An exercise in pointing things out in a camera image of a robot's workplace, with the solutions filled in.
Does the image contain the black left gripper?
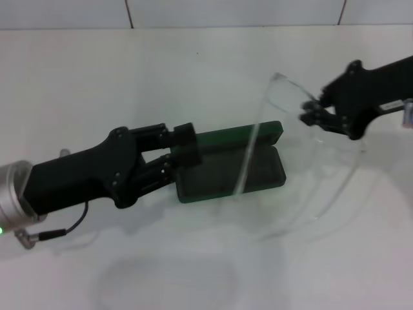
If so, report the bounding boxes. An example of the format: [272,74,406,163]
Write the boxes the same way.
[21,127,180,216]

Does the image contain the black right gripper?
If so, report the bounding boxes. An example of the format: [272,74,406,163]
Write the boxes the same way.
[299,54,413,140]

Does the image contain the green glasses case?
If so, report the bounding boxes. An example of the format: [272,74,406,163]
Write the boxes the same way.
[176,121,287,205]

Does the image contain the clear white glasses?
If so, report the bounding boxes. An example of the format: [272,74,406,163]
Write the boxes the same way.
[232,72,369,221]

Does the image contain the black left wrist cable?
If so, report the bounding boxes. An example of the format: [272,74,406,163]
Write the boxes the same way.
[15,201,90,250]

